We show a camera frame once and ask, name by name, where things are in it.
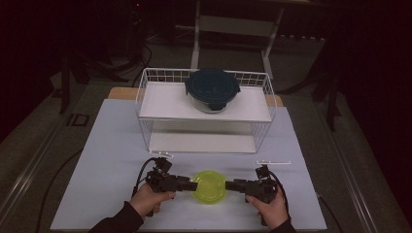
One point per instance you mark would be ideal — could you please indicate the white metal stand frame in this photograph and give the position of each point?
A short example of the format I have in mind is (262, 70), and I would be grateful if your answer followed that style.
(233, 26)

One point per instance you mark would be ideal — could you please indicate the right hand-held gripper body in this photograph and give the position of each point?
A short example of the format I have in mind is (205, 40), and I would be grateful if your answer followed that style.
(264, 189)

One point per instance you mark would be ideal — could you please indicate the person's right hand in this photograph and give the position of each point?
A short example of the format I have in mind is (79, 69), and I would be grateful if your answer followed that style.
(272, 212)

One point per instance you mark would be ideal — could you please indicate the person's left hand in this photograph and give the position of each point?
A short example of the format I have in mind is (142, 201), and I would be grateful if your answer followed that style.
(145, 200)

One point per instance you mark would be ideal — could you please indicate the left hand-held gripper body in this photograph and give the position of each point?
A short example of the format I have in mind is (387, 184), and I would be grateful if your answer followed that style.
(162, 183)

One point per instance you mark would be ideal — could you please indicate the glass container with dark lid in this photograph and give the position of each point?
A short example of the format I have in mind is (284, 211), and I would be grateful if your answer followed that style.
(212, 87)

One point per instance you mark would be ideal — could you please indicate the black metal stand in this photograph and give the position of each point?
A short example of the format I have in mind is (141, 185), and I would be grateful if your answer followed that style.
(66, 84)
(330, 97)

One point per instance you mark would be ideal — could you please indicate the black floor socket box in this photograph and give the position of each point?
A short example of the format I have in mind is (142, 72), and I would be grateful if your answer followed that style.
(78, 120)

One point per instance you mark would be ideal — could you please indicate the pale blue table mat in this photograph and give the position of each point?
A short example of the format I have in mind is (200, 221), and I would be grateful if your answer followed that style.
(107, 181)

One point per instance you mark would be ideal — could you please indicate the yellow-green plastic bowl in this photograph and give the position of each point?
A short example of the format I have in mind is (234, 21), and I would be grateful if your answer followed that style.
(210, 187)

